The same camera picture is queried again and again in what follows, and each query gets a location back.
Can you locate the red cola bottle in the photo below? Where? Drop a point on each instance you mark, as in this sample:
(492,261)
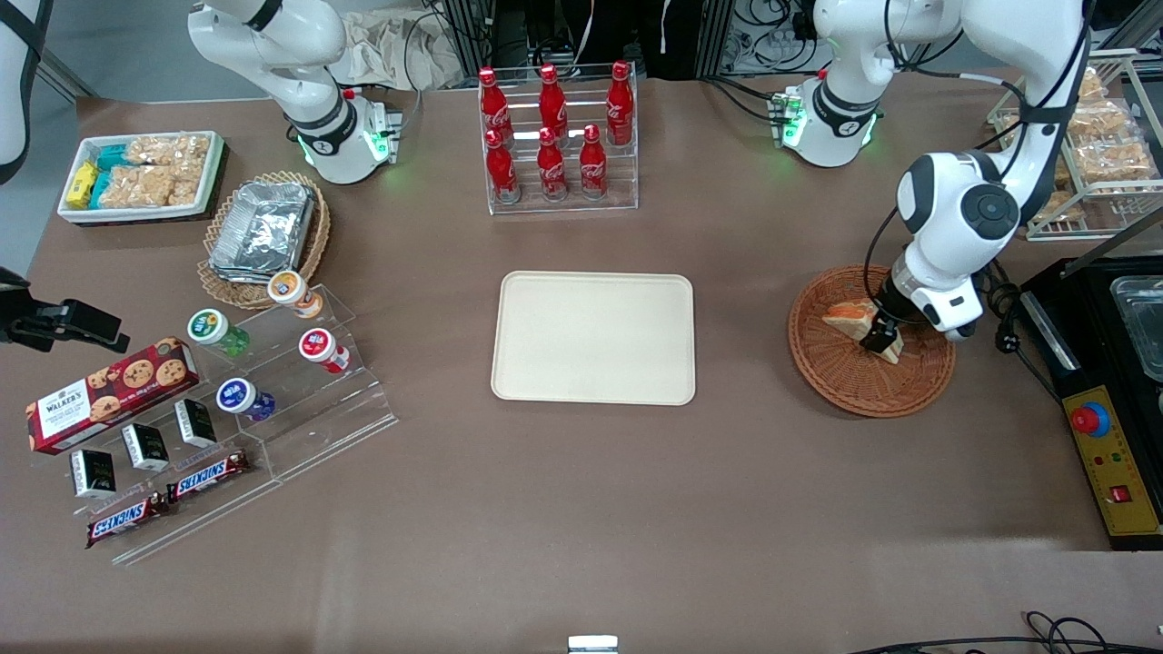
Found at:
(493,107)
(620,107)
(551,104)
(592,168)
(551,171)
(501,173)

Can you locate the clear glass pan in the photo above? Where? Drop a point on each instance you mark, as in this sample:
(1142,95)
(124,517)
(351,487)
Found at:
(1140,327)

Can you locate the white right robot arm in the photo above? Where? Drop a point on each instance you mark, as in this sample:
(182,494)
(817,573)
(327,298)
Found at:
(309,91)

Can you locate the teal snack packet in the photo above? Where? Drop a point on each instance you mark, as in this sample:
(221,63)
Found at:
(113,157)
(99,189)

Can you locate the Snickers chocolate bar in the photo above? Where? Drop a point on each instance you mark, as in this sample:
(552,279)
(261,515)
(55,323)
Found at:
(127,520)
(207,477)

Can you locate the triangle sandwich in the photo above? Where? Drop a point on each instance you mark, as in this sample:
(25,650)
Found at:
(847,318)

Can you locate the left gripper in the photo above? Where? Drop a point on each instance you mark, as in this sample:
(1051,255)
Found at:
(886,320)

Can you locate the clear acrylic stepped snack stand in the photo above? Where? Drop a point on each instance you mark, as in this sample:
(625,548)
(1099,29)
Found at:
(218,513)

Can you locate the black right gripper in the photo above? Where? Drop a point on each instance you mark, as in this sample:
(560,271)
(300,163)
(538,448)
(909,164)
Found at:
(44,323)

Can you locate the small white metal block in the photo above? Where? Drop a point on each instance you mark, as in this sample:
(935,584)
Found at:
(592,645)

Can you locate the clear acrylic bottle rack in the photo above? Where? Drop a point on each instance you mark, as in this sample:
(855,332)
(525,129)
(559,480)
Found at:
(563,207)

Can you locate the small bottle with red cap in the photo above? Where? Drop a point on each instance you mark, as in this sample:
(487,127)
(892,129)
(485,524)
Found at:
(322,349)

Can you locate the small bottle with orange cap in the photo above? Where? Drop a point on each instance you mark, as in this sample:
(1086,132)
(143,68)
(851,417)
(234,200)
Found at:
(293,292)

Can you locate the black countertop appliance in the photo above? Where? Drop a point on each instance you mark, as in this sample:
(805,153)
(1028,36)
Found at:
(1090,363)

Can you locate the light wicker basket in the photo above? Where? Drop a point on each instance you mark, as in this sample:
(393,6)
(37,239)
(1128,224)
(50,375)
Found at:
(318,236)

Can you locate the bagged fried snack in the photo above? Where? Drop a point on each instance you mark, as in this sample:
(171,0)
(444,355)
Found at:
(1090,86)
(1101,120)
(1113,161)
(1058,207)

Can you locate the person in dark clothes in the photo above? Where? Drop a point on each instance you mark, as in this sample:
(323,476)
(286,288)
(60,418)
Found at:
(636,36)

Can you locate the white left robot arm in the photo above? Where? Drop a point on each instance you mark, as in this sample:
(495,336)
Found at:
(954,54)

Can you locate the brown wicker basket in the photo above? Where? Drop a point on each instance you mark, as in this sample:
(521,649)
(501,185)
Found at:
(845,381)

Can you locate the small black box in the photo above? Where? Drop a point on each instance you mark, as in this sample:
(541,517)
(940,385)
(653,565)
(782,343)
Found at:
(145,447)
(93,473)
(195,422)

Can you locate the diagonal metal bar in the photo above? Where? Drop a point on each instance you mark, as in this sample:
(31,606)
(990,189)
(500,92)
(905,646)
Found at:
(1113,241)

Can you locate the red Walkers cookie box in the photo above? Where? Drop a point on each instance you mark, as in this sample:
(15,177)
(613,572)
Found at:
(109,395)

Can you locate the small bottle with blue cap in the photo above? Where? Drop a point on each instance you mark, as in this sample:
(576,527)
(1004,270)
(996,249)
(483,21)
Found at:
(241,398)

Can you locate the beige cloth bag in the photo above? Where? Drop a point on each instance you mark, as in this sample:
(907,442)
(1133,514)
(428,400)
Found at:
(391,54)

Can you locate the small bottle with green cap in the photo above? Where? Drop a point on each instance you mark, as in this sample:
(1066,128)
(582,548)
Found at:
(214,330)

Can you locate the clear bag of rice crackers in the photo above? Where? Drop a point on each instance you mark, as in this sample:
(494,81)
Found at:
(136,186)
(168,150)

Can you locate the clear acrylic stepped bottle stand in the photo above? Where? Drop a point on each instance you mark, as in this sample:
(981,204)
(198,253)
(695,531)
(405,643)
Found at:
(336,418)

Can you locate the stack of foil trays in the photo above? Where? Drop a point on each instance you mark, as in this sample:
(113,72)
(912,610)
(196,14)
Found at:
(263,227)

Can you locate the white rectangular snack bin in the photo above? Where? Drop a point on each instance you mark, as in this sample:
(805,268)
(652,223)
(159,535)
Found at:
(211,173)

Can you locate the yellow snack packet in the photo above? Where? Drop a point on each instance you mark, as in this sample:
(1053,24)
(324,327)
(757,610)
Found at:
(82,184)

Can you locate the yellow control panel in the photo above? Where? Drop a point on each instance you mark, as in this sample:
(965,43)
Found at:
(1122,472)

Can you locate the red emergency stop button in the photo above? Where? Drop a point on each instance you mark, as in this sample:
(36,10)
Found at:
(1090,420)

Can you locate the beige plastic tray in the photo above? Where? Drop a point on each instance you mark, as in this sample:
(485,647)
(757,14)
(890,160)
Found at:
(592,338)

